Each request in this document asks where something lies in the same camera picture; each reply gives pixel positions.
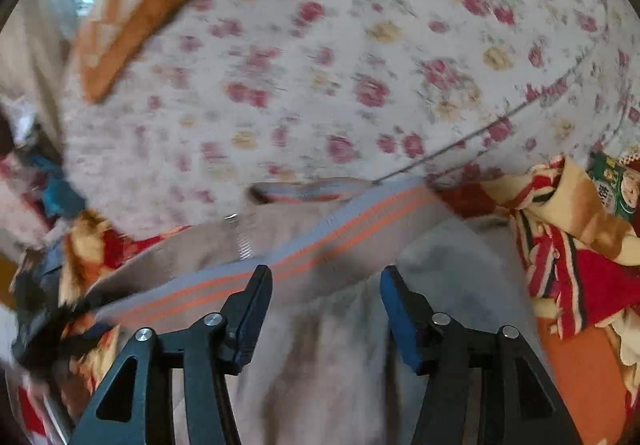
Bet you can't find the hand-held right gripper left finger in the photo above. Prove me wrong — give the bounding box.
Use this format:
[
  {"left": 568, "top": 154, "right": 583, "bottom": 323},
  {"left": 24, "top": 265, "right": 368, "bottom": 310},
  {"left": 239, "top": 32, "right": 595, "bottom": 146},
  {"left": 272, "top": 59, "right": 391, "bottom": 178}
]
[{"left": 69, "top": 264, "right": 274, "bottom": 445}]

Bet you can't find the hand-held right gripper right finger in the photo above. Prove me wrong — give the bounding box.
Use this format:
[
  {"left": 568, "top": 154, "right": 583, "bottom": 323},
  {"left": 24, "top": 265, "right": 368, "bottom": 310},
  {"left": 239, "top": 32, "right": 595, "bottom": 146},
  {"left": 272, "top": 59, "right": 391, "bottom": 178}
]
[{"left": 379, "top": 265, "right": 582, "bottom": 445}]

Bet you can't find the yellow red printed blanket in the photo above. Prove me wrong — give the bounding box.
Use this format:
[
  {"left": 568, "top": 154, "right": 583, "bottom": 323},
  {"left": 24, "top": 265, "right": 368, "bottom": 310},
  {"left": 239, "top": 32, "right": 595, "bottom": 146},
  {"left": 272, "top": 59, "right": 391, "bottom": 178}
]
[{"left": 15, "top": 152, "right": 640, "bottom": 445}]

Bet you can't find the dark striped cloth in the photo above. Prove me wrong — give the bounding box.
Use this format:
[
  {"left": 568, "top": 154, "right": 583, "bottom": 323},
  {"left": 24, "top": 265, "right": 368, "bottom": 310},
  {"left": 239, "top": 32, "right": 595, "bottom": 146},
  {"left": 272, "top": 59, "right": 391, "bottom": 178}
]
[{"left": 9, "top": 245, "right": 103, "bottom": 378}]

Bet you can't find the blue plastic bag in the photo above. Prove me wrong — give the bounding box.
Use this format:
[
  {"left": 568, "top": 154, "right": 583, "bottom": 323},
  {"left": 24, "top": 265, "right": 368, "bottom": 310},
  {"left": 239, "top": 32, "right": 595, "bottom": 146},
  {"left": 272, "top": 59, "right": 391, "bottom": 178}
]
[{"left": 29, "top": 154, "right": 87, "bottom": 222}]

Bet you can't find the green printed packet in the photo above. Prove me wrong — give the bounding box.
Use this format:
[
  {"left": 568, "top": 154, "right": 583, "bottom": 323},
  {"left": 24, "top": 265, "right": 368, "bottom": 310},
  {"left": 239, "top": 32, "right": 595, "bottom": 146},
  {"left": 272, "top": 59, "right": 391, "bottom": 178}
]
[{"left": 586, "top": 152, "right": 640, "bottom": 222}]

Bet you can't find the grey jacket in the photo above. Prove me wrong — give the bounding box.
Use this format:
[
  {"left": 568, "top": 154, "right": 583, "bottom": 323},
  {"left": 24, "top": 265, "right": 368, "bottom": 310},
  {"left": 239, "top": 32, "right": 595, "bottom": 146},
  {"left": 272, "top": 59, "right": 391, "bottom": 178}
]
[{"left": 94, "top": 175, "right": 552, "bottom": 445}]

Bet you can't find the floral quilt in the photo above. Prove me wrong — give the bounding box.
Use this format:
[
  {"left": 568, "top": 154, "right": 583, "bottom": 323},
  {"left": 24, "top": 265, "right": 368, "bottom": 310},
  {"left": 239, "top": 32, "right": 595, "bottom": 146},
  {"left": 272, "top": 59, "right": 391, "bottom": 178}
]
[{"left": 60, "top": 0, "right": 640, "bottom": 238}]

